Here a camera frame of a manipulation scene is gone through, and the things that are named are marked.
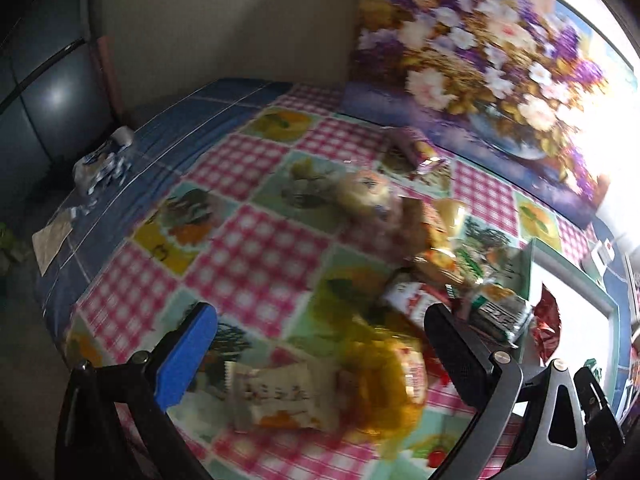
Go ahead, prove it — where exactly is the red white milk biscuit packet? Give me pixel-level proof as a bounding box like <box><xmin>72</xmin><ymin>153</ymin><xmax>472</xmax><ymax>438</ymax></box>
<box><xmin>378</xmin><ymin>268</ymin><xmax>450</xmax><ymax>328</ymax></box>

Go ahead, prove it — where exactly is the white beige snack packet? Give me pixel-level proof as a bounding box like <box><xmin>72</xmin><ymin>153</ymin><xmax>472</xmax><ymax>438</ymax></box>
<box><xmin>224</xmin><ymin>360</ymin><xmax>340</xmax><ymax>434</ymax></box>

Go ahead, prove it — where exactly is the purple snack packet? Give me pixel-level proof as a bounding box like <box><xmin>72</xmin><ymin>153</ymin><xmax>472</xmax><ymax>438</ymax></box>
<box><xmin>387</xmin><ymin>126</ymin><xmax>445</xmax><ymax>174</ymax></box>

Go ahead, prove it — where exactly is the white power adapter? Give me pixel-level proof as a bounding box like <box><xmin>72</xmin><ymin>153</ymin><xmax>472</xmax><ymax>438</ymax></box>
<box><xmin>580</xmin><ymin>238</ymin><xmax>615</xmax><ymax>276</ymax></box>

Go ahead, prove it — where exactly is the yellow egg roll packet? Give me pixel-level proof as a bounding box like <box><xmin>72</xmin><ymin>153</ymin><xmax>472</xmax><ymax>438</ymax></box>
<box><xmin>400</xmin><ymin>197</ymin><xmax>464</xmax><ymax>285</ymax></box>

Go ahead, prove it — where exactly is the red foil snack bag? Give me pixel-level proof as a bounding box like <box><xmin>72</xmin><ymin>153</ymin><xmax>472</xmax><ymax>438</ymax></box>
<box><xmin>529</xmin><ymin>285</ymin><xmax>562</xmax><ymax>364</ymax></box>

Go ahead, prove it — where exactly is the pink checkered fruit tablecloth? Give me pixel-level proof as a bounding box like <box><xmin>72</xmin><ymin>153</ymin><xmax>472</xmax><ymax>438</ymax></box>
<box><xmin>60</xmin><ymin>80</ymin><xmax>596</xmax><ymax>479</ymax></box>

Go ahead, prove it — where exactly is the yellow clear snack bag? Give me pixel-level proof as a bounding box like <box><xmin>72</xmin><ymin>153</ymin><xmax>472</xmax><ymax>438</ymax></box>
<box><xmin>340</xmin><ymin>316</ymin><xmax>427</xmax><ymax>442</ymax></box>

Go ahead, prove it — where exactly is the pudding jelly cup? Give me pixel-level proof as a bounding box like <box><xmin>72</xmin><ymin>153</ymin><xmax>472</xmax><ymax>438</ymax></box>
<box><xmin>433</xmin><ymin>198</ymin><xmax>471</xmax><ymax>238</ymax></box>

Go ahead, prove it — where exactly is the round bread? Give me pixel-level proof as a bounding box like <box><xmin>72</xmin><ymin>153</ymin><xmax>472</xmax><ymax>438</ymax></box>
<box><xmin>335</xmin><ymin>169</ymin><xmax>397</xmax><ymax>221</ymax></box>

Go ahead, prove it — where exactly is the crumpled silver blue wrapper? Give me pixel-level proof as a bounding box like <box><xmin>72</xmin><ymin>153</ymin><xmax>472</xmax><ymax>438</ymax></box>
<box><xmin>73</xmin><ymin>126</ymin><xmax>134</xmax><ymax>200</ymax></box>

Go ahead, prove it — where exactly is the flower vase painting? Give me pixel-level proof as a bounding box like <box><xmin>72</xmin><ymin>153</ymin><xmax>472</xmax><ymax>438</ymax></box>
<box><xmin>342</xmin><ymin>0</ymin><xmax>639</xmax><ymax>226</ymax></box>

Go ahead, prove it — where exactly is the dark blue round chair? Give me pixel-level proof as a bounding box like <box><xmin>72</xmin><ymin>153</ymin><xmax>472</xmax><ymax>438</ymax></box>
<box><xmin>1</xmin><ymin>0</ymin><xmax>115</xmax><ymax>217</ymax></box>

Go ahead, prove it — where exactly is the green white cracker packet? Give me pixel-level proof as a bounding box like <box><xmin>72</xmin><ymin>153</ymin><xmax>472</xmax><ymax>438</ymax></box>
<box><xmin>469</xmin><ymin>283</ymin><xmax>533</xmax><ymax>347</ymax></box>

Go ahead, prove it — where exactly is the green biscuit packet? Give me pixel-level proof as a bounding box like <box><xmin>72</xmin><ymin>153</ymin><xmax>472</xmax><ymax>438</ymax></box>
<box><xmin>450</xmin><ymin>222</ymin><xmax>522</xmax><ymax>301</ymax></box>

